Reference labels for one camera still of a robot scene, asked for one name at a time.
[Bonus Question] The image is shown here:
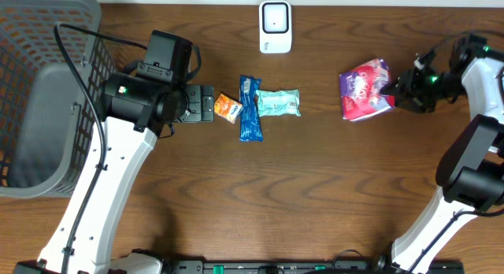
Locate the purple snack package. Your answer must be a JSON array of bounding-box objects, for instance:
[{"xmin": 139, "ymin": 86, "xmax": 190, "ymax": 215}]
[{"xmin": 339, "ymin": 58, "xmax": 395, "ymax": 122}]

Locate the orange tissue pack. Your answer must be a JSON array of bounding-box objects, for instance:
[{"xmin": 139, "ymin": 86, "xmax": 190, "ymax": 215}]
[{"xmin": 213, "ymin": 94, "xmax": 243, "ymax": 124}]

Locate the blue snack bar wrapper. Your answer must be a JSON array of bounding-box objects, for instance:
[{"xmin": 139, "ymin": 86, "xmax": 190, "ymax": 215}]
[{"xmin": 239, "ymin": 75, "xmax": 263, "ymax": 142}]

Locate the mint green snack packet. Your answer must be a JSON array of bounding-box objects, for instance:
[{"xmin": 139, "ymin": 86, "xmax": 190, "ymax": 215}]
[{"xmin": 256, "ymin": 90, "xmax": 301, "ymax": 117}]

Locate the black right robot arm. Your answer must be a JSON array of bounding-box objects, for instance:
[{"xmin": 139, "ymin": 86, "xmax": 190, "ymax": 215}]
[{"xmin": 373, "ymin": 30, "xmax": 503, "ymax": 273}]

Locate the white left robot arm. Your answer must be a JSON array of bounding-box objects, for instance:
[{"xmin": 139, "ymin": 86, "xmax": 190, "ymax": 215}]
[{"xmin": 14, "ymin": 31, "xmax": 213, "ymax": 273}]

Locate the white barcode scanner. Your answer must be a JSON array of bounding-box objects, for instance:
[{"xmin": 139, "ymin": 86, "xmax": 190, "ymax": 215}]
[{"xmin": 258, "ymin": 0, "xmax": 293, "ymax": 54}]

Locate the grey plastic mesh basket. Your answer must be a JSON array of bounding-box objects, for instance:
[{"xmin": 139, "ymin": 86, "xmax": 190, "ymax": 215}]
[{"xmin": 1, "ymin": 0, "xmax": 102, "ymax": 198}]

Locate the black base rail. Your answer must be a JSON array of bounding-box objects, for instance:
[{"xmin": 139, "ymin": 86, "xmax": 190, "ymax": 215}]
[{"xmin": 93, "ymin": 257, "xmax": 465, "ymax": 274}]

